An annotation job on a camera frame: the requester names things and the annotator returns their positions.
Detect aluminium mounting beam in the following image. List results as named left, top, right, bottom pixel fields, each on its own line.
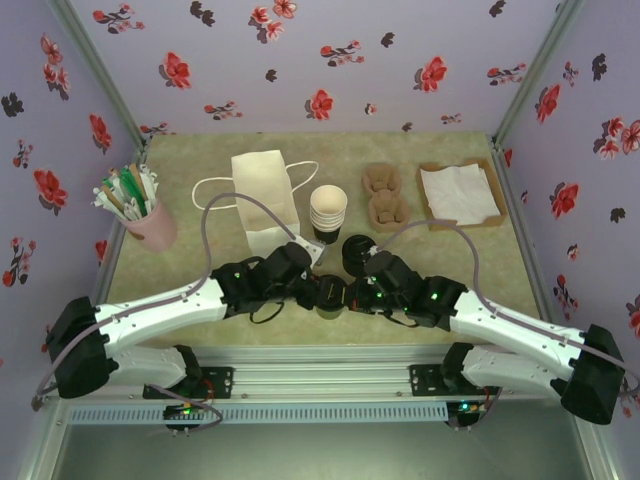
left=47, top=343, right=599, bottom=402

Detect pink cup with straws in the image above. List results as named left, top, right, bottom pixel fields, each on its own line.
left=97, top=139, right=151, bottom=301

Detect black controller board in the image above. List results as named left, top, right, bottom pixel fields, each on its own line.
left=163, top=403, right=202, bottom=432
left=446, top=398, right=490, bottom=430

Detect grey slotted cable duct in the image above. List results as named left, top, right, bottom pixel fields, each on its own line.
left=66, top=402, right=450, bottom=426

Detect stacked paper cups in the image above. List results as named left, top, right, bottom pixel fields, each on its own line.
left=308, top=183, right=349, bottom=246

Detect brown cardboard tray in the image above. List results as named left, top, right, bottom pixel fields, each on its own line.
left=415, top=157, right=509, bottom=232

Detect brown pulp cup carrier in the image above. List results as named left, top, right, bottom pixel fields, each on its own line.
left=360, top=163, right=412, bottom=233

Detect aluminium frame post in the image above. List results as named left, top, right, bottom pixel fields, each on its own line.
left=492, top=0, right=586, bottom=151
left=47, top=0, right=151, bottom=151

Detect white paper bag with handles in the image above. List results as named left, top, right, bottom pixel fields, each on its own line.
left=192, top=149, right=321, bottom=256

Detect white napkin stack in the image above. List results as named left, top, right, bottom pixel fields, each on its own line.
left=419, top=163, right=503, bottom=226

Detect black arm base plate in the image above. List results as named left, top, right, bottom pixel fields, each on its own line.
left=143, top=365, right=236, bottom=401
left=408, top=363, right=502, bottom=399

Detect aluminium frame rail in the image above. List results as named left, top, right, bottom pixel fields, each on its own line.
left=569, top=399, right=624, bottom=480
left=17, top=399, right=74, bottom=480

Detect brown sachet stick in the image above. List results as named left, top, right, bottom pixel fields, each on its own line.
left=127, top=163, right=154, bottom=209
left=98, top=185, right=129, bottom=214

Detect aluminium side rail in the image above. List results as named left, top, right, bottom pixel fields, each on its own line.
left=489, top=134, right=561, bottom=324

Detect green sachet stick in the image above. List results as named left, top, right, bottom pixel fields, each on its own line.
left=119, top=167, right=147, bottom=217
left=102, top=171, right=126, bottom=201

